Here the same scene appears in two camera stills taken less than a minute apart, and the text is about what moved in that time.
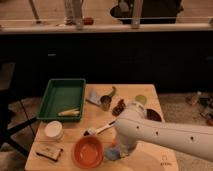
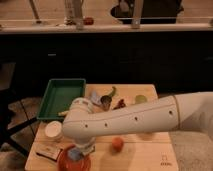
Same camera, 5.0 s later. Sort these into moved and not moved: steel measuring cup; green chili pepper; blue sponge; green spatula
Moved: blue sponge
Not moved: green chili pepper; green spatula; steel measuring cup
